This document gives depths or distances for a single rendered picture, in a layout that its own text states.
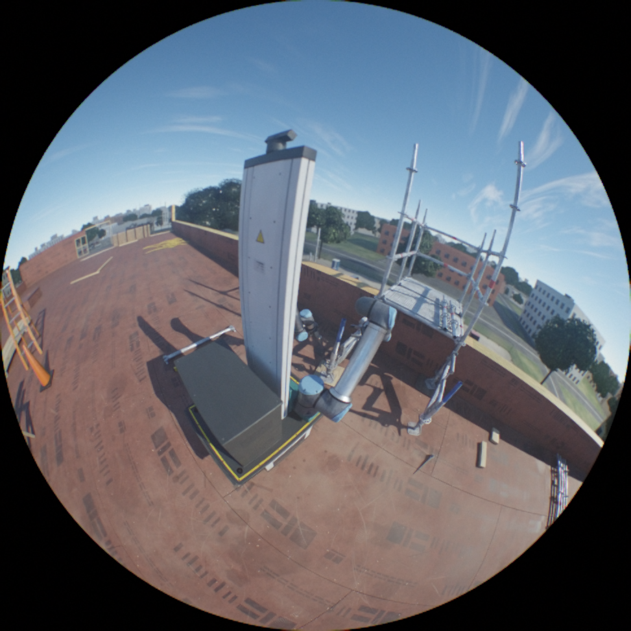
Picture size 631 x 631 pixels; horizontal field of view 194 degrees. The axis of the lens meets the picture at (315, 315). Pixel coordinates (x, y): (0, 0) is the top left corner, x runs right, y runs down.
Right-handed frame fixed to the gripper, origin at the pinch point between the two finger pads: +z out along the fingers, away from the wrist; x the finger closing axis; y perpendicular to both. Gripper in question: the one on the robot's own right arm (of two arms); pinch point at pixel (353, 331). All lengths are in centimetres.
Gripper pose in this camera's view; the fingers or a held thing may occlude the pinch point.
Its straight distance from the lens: 160.2
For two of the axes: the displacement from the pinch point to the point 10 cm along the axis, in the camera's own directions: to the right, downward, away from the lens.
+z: -9.8, -1.8, 0.1
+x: -1.0, 5.3, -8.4
